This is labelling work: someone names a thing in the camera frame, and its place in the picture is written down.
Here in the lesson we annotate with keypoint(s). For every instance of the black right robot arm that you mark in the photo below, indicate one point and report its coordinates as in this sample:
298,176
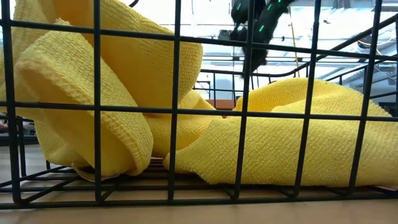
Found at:
264,21

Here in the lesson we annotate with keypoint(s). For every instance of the yellow microfiber towel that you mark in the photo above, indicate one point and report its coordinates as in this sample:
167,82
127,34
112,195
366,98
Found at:
273,149
62,77

